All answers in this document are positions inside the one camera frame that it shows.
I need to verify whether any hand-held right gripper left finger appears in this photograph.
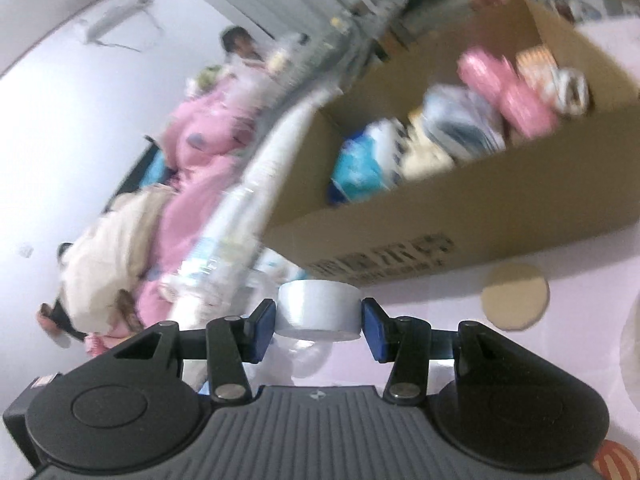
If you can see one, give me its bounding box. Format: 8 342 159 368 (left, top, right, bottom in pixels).
112 299 277 402

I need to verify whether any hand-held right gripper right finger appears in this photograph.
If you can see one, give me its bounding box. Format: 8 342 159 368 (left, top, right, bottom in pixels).
361 297 521 405

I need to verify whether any clear glass cup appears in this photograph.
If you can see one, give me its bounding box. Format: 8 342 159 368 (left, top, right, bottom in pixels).
274 281 363 383

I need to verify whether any brown cardboard box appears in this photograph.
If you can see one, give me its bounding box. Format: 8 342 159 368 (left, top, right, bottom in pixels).
262 0 640 288

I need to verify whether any green blue tissue packet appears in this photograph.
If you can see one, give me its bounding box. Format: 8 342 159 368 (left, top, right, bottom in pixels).
327 119 407 206

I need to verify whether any cream cloth with yellow trim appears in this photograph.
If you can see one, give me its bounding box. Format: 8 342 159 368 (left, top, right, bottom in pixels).
400 110 456 181

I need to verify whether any blue face mask packet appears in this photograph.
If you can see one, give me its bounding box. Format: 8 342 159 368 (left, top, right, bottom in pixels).
422 84 507 163

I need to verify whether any pink plastic bag roll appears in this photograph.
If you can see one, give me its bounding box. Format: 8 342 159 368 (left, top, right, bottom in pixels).
457 47 560 140

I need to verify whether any orange striped white towel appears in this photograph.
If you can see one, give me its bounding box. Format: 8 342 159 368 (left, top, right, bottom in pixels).
515 45 592 117

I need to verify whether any clear plastic wrapped package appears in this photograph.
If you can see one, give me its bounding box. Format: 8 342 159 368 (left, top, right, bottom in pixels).
175 185 266 301

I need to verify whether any round tan coaster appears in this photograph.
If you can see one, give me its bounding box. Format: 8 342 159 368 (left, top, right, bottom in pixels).
480 262 549 332

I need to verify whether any cream blanket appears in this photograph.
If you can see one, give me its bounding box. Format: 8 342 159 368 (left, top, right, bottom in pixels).
59 190 168 333

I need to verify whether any pink blanket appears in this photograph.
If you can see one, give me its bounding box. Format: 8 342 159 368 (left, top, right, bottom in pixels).
135 62 281 326

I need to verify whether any clear packing tape roll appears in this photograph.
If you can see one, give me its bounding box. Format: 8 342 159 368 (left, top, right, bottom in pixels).
619 300 640 401

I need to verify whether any green yellow blanket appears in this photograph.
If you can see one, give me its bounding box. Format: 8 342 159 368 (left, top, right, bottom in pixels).
187 62 226 93

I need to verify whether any white air conditioner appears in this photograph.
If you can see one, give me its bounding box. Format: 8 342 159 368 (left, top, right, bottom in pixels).
80 0 156 50

